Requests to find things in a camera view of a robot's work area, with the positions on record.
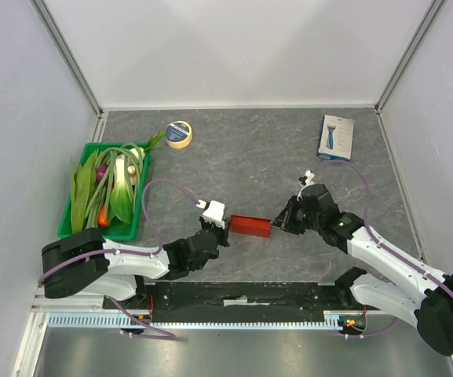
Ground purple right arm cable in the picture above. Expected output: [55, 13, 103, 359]
[312, 159, 453, 350]

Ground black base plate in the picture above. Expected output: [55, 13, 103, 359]
[120, 281, 363, 324]

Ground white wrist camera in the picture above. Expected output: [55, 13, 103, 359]
[196, 200, 225, 229]
[297, 170, 315, 201]

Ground masking tape roll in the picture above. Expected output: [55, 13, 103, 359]
[165, 120, 193, 149]

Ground bok choy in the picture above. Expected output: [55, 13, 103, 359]
[108, 155, 134, 225]

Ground green plastic tray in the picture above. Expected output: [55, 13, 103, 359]
[57, 141, 153, 241]

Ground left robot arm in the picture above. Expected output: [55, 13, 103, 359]
[38, 218, 231, 309]

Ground slotted cable duct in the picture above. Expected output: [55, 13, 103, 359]
[48, 312, 347, 330]

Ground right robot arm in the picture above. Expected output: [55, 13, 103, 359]
[270, 184, 453, 356]

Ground razor package box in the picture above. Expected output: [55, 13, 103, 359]
[316, 115, 355, 162]

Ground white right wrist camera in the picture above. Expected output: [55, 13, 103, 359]
[297, 170, 315, 201]

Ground red paper box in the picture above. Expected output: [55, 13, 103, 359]
[230, 215, 272, 238]

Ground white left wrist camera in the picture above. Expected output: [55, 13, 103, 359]
[196, 200, 225, 229]

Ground green leafy vegetables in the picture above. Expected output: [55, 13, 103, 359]
[70, 150, 98, 233]

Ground green long beans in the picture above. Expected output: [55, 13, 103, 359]
[82, 143, 148, 232]

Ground orange carrot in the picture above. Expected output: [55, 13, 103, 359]
[97, 205, 110, 228]

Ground purple onion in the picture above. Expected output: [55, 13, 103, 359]
[96, 165, 108, 182]

